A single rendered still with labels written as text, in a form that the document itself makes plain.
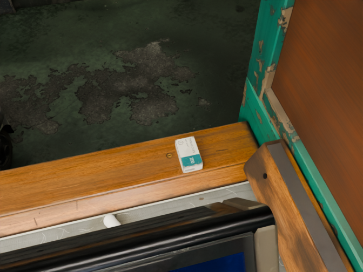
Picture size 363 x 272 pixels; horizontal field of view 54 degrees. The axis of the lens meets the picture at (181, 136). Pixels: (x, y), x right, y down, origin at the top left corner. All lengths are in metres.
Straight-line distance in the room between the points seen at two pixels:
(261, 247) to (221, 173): 0.43
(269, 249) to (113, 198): 0.43
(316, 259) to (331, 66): 0.23
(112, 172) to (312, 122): 0.34
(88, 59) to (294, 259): 1.71
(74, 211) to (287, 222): 0.34
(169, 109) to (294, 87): 1.23
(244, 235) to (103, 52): 1.92
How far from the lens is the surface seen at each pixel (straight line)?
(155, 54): 2.03
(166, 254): 0.20
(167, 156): 0.64
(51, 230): 0.64
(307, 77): 0.51
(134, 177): 0.63
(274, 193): 0.54
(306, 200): 0.52
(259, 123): 0.66
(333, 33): 0.45
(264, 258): 0.22
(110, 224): 0.60
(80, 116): 1.77
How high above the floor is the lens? 1.30
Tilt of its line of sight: 53 degrees down
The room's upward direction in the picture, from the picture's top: straight up
